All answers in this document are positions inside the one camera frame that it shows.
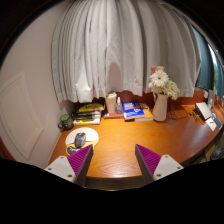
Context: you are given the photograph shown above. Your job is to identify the blue book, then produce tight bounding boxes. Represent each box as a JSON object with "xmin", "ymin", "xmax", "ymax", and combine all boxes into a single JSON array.
[{"xmin": 122, "ymin": 100, "xmax": 146, "ymax": 120}]

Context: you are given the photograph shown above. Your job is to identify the white pleated curtain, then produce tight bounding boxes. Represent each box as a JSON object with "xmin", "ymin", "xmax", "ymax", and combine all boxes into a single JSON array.
[{"xmin": 50, "ymin": 0, "xmax": 203, "ymax": 104}]

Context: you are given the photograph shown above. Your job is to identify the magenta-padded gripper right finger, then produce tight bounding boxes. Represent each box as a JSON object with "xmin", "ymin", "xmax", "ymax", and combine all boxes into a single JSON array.
[{"xmin": 134, "ymin": 143, "xmax": 184, "ymax": 185}]

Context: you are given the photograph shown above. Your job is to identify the round white printed mouse pad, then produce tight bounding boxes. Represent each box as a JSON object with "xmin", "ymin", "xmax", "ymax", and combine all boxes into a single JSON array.
[{"xmin": 64, "ymin": 126, "xmax": 100, "ymax": 157}]

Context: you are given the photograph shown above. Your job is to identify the window with dark frame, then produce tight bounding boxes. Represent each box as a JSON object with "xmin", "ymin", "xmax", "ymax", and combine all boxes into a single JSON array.
[{"xmin": 193, "ymin": 26, "xmax": 224, "ymax": 101}]

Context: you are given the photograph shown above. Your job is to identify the black and yellow book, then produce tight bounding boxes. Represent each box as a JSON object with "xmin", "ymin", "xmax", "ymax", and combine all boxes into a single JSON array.
[{"xmin": 75, "ymin": 102, "xmax": 105, "ymax": 114}]

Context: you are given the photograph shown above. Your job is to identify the thin red book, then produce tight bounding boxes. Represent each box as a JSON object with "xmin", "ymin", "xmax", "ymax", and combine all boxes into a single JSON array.
[{"xmin": 102, "ymin": 111, "xmax": 125, "ymax": 120}]

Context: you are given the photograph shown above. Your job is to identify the black cable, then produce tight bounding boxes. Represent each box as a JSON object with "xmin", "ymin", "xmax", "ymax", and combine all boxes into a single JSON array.
[{"xmin": 166, "ymin": 104, "xmax": 189, "ymax": 120}]

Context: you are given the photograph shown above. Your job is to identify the cream lidded container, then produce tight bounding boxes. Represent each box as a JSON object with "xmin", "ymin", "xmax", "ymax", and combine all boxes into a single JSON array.
[{"xmin": 105, "ymin": 91, "xmax": 118, "ymax": 114}]

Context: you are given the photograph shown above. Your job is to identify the white ceramic jug vase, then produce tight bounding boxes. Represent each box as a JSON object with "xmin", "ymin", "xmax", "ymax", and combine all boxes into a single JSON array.
[{"xmin": 151, "ymin": 92, "xmax": 170, "ymax": 123}]

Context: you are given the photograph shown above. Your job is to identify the flat white box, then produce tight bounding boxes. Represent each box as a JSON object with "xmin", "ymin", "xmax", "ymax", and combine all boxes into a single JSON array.
[{"xmin": 205, "ymin": 116, "xmax": 219, "ymax": 132}]

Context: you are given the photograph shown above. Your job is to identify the white tilted tablet device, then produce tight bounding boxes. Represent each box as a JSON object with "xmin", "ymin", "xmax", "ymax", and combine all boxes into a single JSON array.
[{"xmin": 194, "ymin": 101, "xmax": 213, "ymax": 121}]

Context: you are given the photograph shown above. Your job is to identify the dark grey computer mouse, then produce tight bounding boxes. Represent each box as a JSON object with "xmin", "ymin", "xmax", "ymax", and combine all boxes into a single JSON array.
[{"xmin": 73, "ymin": 131, "xmax": 87, "ymax": 149}]

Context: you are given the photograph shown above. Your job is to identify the white wall panel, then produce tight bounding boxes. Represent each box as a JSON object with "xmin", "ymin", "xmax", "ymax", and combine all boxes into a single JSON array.
[{"xmin": 0, "ymin": 71, "xmax": 44, "ymax": 160}]

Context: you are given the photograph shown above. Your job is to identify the dark mug with green inside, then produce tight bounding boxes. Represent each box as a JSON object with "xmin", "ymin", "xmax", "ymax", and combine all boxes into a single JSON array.
[{"xmin": 57, "ymin": 113, "xmax": 75, "ymax": 131}]

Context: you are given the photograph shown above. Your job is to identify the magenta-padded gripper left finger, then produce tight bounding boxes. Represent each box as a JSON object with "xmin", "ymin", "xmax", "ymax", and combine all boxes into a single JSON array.
[{"xmin": 43, "ymin": 143, "xmax": 95, "ymax": 187}]

